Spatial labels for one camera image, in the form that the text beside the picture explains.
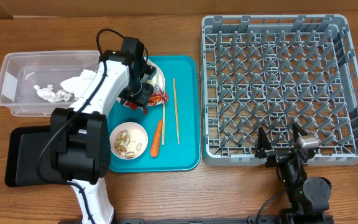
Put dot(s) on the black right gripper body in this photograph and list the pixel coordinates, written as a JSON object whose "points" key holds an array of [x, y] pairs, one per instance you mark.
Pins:
{"points": [[277, 157]]}

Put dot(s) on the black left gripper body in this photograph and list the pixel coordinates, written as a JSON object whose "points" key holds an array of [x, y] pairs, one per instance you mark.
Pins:
{"points": [[138, 91]]}

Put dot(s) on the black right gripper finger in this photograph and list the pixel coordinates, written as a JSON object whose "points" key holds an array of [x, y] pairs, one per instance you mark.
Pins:
{"points": [[263, 143], [297, 132]]}

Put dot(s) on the red snack wrapper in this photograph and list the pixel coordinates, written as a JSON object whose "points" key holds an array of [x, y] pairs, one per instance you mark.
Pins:
{"points": [[159, 96]]}

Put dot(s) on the pink bowl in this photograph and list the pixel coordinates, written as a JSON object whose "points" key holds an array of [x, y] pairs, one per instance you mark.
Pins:
{"points": [[128, 141]]}

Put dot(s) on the white napkin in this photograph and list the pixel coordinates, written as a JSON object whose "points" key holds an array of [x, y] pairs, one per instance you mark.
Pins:
{"points": [[78, 85]]}

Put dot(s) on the aluminium foil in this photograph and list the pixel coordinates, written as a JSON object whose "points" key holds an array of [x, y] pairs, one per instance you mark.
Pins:
{"points": [[49, 95]]}

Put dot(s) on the white cup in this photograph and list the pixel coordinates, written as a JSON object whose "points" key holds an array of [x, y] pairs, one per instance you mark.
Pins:
{"points": [[154, 80]]}

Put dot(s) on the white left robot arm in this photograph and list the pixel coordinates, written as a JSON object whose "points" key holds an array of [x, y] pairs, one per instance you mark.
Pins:
{"points": [[80, 148]]}

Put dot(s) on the grey dishwasher rack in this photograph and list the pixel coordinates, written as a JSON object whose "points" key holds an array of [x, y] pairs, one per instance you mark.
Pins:
{"points": [[270, 72]]}

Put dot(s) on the clear plastic waste bin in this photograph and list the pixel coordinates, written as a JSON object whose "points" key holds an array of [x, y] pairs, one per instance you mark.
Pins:
{"points": [[20, 71]]}

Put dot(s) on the pink plate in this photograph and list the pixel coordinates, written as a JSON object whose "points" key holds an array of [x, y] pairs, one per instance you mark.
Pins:
{"points": [[161, 81]]}

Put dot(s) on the left wooden chopstick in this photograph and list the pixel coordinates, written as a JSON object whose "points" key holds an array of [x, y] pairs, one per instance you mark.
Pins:
{"points": [[163, 124]]}

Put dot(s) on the wooden chopstick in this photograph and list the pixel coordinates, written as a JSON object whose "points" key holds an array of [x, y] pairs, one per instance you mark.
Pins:
{"points": [[163, 124], [176, 111]]}

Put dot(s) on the right wooden chopstick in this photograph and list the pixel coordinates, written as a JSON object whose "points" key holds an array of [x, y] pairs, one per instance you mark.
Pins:
{"points": [[176, 111]]}

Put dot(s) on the teal serving tray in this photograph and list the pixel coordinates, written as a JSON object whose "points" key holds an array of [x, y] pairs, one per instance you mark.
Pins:
{"points": [[172, 156]]}

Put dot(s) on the orange carrot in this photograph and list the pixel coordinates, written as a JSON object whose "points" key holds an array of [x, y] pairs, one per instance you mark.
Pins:
{"points": [[155, 146]]}

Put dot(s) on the black plastic tray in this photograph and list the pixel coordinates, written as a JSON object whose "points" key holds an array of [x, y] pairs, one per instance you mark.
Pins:
{"points": [[25, 147]]}

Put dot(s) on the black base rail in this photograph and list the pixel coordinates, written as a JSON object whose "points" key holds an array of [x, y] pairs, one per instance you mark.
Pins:
{"points": [[197, 221]]}

